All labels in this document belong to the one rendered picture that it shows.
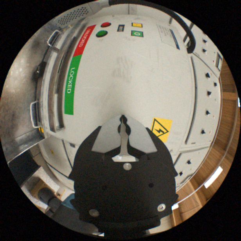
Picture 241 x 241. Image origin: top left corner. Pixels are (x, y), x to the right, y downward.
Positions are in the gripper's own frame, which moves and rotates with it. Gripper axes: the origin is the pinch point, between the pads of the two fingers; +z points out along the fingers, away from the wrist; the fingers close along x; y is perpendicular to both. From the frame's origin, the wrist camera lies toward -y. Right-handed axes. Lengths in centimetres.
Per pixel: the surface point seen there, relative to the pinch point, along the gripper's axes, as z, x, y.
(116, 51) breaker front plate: 6.2, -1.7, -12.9
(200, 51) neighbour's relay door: 25, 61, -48
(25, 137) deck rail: -6.2, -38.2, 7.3
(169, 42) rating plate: 7.0, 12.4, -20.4
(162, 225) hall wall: -460, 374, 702
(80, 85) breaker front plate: 4.4, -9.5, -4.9
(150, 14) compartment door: 22, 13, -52
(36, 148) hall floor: 10, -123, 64
